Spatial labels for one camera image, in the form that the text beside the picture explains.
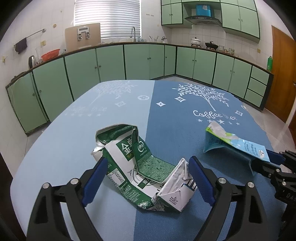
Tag black wok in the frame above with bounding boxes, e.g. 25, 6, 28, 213
205, 41, 219, 50

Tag green bottle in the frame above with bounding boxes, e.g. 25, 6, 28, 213
266, 56, 273, 71

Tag steel kitchen faucet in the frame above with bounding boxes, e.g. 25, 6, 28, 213
130, 27, 137, 42

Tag wall towel bar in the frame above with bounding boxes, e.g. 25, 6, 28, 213
14, 28, 47, 48

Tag range hood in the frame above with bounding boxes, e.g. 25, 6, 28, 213
186, 16, 222, 27

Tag brown cardboard box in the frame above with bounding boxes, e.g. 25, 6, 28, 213
65, 23, 101, 52

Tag white cooking pot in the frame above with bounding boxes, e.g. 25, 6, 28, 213
191, 37, 201, 47

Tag red plastic basin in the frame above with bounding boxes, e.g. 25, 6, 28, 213
41, 49, 60, 62

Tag window blinds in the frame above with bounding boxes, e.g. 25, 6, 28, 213
73, 0, 142, 39

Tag green white milk carton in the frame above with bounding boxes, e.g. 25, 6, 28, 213
92, 124, 197, 212

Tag brown wooden door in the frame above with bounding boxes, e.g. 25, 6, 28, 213
265, 26, 295, 122

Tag two-tone blue table mat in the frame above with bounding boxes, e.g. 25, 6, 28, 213
11, 80, 282, 240

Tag blue white milk carton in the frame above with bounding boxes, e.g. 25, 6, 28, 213
203, 121, 271, 173

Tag dark hanging towel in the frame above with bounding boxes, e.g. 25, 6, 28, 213
15, 38, 27, 54

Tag steel kettle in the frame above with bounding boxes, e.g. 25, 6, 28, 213
28, 55, 38, 69

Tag green upper wall cabinets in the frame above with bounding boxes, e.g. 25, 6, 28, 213
161, 0, 260, 43

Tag blue box above hood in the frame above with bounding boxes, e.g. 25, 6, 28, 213
196, 4, 212, 17

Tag green lower kitchen cabinets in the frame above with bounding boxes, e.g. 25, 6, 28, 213
6, 43, 273, 134

